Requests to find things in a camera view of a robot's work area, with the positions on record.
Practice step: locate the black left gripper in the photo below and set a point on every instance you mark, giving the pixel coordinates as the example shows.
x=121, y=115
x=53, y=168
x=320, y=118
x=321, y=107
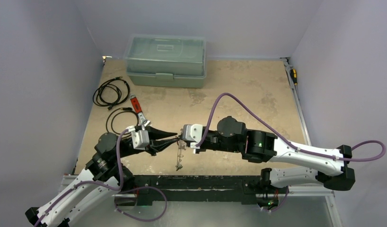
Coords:
x=156, y=143

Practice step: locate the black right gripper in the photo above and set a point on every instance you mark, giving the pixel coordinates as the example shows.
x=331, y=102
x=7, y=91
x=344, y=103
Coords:
x=183, y=140

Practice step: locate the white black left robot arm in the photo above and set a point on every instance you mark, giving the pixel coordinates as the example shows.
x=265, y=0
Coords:
x=103, y=176

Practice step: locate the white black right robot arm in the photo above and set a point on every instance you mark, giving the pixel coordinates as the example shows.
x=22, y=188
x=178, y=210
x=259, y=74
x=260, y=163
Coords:
x=324, y=166

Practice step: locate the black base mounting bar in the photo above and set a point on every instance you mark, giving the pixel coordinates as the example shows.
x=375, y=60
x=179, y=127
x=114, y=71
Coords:
x=245, y=189

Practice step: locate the green plastic toolbox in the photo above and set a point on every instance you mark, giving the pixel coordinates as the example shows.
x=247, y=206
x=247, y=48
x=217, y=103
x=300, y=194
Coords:
x=166, y=60

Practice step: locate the yellow black screwdriver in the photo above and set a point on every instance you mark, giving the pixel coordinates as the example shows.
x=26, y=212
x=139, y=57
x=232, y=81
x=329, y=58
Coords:
x=294, y=77

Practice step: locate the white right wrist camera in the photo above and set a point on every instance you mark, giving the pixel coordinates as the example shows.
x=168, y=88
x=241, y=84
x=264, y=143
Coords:
x=193, y=132

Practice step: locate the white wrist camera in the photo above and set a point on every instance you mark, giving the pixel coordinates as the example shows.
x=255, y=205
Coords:
x=193, y=132
x=140, y=136

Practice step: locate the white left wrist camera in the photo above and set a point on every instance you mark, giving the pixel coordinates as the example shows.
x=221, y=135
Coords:
x=140, y=136

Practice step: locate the red handled adjustable wrench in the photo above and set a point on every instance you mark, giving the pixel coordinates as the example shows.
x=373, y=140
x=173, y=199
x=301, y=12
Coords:
x=137, y=108

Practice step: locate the aluminium frame rail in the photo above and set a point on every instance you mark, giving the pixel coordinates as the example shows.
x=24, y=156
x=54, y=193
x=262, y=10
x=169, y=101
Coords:
x=329, y=194

